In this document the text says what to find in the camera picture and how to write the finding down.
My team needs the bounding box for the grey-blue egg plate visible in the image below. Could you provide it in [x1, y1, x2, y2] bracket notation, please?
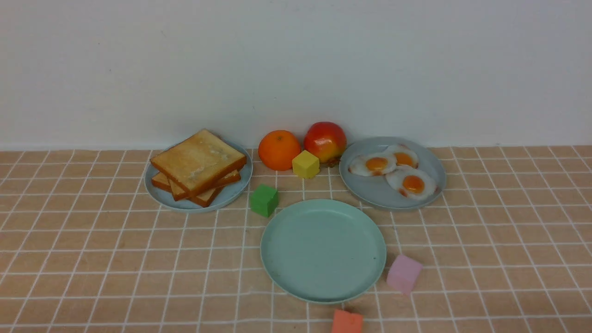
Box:
[339, 136, 447, 211]

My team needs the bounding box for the teal centre plate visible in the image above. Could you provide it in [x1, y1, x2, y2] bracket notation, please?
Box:
[260, 199, 387, 304]

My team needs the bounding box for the pink foam cube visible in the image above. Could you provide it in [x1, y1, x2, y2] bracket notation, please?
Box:
[386, 254, 423, 296]

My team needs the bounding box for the light blue bread plate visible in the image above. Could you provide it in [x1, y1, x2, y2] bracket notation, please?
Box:
[143, 137, 253, 214]

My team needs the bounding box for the orange-red foam cube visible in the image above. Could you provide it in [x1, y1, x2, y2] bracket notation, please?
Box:
[331, 309, 364, 333]

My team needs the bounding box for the toast slice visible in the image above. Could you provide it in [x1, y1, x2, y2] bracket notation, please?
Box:
[168, 179, 226, 207]
[151, 170, 241, 194]
[150, 129, 247, 201]

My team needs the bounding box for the fried egg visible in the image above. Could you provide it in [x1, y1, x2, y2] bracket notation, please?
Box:
[385, 165, 438, 201]
[348, 152, 397, 177]
[384, 145, 419, 169]

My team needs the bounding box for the green foam cube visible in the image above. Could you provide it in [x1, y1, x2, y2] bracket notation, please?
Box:
[250, 184, 279, 218]

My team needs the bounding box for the orange fruit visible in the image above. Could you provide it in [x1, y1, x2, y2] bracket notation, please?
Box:
[258, 130, 302, 171]

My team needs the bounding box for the red yellow apple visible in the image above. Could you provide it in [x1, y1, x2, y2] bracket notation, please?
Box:
[303, 122, 347, 168]

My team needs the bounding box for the yellow foam cube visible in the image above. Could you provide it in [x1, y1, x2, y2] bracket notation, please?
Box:
[292, 150, 320, 179]

